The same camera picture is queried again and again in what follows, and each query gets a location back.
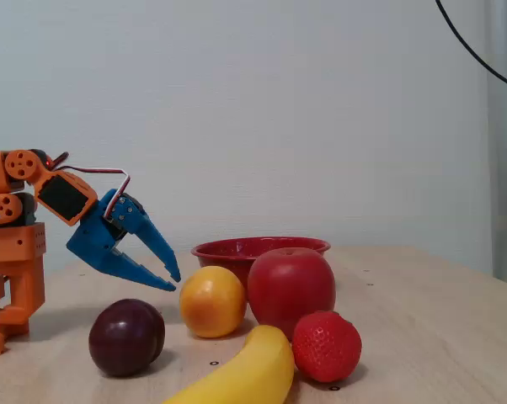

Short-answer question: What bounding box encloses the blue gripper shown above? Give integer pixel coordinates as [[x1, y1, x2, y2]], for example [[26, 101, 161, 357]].
[[66, 188, 182, 293]]

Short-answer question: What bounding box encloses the dark purple plum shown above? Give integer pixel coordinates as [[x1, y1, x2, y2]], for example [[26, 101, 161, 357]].
[[88, 298, 166, 378]]

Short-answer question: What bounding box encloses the red speckled bowl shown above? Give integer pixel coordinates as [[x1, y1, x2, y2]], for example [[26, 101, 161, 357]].
[[190, 237, 332, 295]]

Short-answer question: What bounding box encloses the orange fruit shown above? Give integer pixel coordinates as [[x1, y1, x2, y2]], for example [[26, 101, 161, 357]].
[[179, 265, 248, 339]]

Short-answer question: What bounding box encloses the red apple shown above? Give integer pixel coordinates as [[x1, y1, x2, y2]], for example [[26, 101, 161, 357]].
[[248, 247, 337, 340]]

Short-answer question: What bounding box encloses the yellow banana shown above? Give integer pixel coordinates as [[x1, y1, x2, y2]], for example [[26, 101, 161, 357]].
[[163, 324, 296, 404]]

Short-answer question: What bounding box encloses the red strawberry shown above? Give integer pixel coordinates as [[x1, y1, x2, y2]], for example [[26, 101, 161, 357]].
[[291, 310, 363, 384]]

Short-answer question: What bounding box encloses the grey metal pole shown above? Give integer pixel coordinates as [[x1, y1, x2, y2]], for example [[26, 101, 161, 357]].
[[484, 0, 507, 290]]

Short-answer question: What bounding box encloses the white red servo cable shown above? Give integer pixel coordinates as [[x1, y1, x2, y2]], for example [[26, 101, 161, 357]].
[[51, 151, 131, 221]]

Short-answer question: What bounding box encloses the thin black cable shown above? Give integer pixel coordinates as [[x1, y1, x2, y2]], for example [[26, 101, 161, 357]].
[[435, 0, 507, 93]]

